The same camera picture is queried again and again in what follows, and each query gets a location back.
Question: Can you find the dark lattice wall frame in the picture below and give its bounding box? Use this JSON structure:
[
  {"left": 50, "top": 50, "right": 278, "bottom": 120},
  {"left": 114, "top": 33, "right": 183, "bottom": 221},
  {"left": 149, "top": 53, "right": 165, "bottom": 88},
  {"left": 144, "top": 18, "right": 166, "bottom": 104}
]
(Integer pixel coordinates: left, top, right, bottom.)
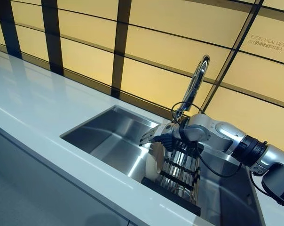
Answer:
[{"left": 0, "top": 0, "right": 284, "bottom": 156}]

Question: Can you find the cream plate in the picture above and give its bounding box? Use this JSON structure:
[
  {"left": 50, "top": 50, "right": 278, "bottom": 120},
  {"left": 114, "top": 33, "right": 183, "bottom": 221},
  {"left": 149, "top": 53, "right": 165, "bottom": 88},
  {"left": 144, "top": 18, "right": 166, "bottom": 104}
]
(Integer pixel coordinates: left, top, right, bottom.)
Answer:
[{"left": 145, "top": 123, "right": 171, "bottom": 182}]

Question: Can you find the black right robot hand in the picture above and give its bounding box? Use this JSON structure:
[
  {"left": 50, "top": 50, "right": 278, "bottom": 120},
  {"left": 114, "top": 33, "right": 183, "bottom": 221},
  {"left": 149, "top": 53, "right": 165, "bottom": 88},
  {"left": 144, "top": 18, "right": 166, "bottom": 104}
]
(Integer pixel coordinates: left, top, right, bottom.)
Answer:
[{"left": 139, "top": 123, "right": 183, "bottom": 149}]

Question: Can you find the stainless steel sink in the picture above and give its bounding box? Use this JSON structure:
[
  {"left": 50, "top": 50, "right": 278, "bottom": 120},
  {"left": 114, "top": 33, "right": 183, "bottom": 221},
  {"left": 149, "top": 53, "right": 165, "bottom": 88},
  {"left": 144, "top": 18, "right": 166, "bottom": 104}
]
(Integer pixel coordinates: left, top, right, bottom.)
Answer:
[{"left": 59, "top": 105, "right": 267, "bottom": 226}]

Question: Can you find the black dish drying rack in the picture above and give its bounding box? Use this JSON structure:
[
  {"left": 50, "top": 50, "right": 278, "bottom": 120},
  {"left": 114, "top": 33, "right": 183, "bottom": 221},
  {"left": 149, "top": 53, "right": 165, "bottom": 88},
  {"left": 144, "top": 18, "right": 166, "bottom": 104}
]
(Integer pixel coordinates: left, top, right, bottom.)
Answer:
[{"left": 141, "top": 141, "right": 202, "bottom": 217}]

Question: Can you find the white base cabinet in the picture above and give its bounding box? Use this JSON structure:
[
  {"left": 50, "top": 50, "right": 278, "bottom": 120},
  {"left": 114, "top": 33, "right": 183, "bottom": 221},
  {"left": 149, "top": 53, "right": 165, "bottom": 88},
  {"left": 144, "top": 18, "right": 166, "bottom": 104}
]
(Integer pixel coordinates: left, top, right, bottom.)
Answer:
[{"left": 0, "top": 122, "right": 131, "bottom": 226}]

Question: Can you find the chrome gooseneck faucet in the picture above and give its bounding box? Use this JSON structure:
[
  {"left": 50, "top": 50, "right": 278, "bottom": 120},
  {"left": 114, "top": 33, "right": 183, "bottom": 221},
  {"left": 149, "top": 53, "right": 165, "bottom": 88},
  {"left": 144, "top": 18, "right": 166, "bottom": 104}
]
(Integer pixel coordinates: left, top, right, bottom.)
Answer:
[{"left": 171, "top": 54, "right": 210, "bottom": 123}]

